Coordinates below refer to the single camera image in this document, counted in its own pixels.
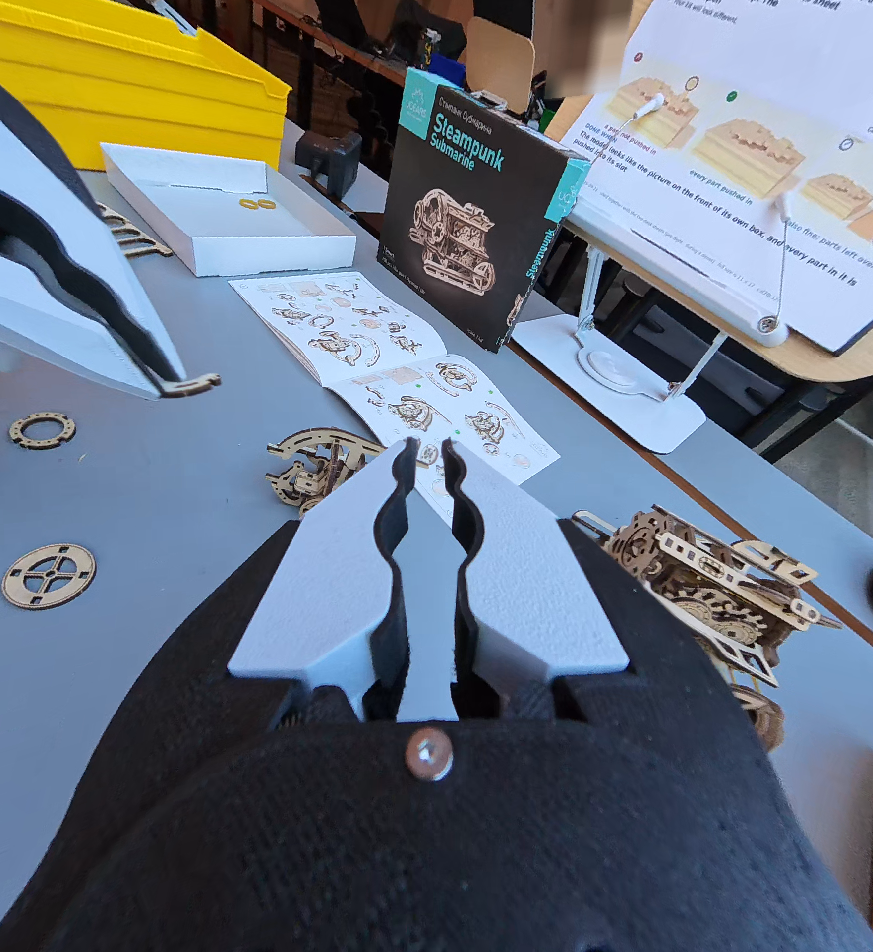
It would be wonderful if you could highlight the white book stand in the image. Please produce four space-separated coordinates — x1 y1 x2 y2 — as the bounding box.
511 0 873 455

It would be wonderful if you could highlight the open instruction booklet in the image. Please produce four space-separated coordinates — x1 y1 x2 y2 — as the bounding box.
228 271 562 529

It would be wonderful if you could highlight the yellow plastic bin stack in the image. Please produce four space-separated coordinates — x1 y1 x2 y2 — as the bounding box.
0 0 292 172

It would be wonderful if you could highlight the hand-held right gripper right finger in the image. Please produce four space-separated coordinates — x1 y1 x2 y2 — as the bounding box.
440 437 631 721

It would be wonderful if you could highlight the printed instruction sheet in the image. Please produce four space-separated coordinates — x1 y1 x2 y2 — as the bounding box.
559 0 873 354

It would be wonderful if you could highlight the wooden comb-shaped part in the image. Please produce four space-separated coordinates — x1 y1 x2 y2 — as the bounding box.
98 202 175 260

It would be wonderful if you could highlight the wooden spoked wheel part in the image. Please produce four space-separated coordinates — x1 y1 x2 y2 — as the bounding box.
1 543 97 611

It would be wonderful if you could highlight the plywood chair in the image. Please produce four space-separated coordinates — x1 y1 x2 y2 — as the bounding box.
466 16 536 116

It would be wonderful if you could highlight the brown-edged background desk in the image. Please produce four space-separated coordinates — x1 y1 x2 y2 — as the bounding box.
254 0 437 135

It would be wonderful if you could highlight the white shallow cardboard box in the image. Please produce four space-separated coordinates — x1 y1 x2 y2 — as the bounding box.
100 143 357 278

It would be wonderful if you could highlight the small round wooden subassembly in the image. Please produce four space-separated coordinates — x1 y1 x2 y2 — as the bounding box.
265 427 407 518

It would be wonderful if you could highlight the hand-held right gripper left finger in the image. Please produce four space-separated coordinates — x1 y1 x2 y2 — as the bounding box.
227 437 418 722

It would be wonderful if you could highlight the black model kit box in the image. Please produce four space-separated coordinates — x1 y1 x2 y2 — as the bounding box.
377 67 593 354

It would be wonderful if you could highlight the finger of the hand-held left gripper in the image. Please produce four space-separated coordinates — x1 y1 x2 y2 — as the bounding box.
0 118 186 385
0 195 164 400

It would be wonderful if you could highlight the black power adapter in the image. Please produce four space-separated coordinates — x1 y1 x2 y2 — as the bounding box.
295 130 363 198

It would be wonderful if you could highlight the large wooden submarine model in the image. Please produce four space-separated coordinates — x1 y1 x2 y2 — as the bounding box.
572 504 842 754

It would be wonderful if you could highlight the wooden ring part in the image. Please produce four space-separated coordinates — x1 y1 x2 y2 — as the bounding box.
9 411 77 451

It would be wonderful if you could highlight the small curved wooden part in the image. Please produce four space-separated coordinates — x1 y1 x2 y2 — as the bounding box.
160 372 223 399

